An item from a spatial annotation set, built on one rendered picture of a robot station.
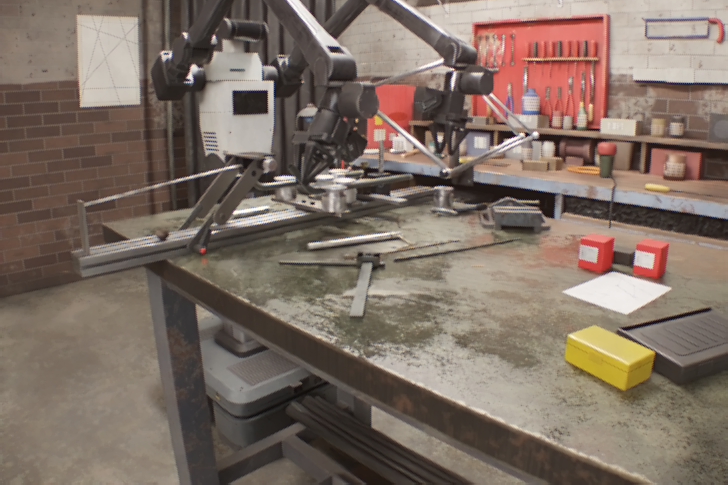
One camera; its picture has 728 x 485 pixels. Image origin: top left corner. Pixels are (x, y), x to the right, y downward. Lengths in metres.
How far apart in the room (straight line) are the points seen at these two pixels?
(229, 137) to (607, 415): 1.44
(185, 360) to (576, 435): 0.95
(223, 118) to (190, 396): 0.87
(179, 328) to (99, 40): 2.75
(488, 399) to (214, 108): 1.40
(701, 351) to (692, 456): 0.16
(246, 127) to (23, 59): 2.13
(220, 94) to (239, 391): 0.94
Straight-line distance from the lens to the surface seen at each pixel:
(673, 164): 2.60
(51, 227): 3.67
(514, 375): 0.54
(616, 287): 0.82
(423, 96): 1.23
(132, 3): 3.83
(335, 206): 1.03
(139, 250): 0.91
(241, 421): 1.73
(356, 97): 0.99
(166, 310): 1.18
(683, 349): 0.60
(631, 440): 0.47
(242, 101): 1.72
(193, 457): 1.38
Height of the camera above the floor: 1.14
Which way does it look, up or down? 12 degrees down
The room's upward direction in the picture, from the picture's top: straight up
